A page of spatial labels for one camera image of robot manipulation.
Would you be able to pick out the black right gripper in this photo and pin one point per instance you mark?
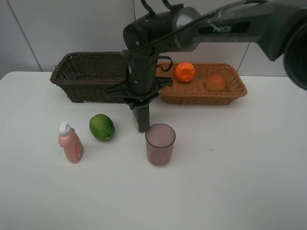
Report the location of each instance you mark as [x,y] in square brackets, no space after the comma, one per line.
[136,80]

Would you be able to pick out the dark green shampoo bottle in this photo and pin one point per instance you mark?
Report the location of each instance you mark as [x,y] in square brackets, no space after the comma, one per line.
[141,117]

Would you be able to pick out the orange tangerine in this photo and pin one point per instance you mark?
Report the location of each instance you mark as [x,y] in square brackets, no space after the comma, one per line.
[185,72]

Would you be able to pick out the red yellow peach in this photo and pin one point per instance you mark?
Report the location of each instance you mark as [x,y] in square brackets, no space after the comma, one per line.
[216,83]

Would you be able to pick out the pink lotion bottle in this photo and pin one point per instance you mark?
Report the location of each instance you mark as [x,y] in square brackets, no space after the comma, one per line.
[70,142]

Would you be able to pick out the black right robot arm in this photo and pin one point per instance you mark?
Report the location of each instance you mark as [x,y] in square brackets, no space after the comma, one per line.
[279,27]

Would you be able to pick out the orange wicker basket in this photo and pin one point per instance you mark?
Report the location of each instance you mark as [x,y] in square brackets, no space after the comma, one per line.
[196,92]

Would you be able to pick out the purple translucent plastic cup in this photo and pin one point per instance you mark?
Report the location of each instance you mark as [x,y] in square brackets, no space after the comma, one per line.
[160,140]

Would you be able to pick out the dark brown wicker basket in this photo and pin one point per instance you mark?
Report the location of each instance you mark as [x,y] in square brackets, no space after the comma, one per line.
[86,76]

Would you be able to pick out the green lime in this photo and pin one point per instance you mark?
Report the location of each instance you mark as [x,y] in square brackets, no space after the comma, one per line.
[102,127]

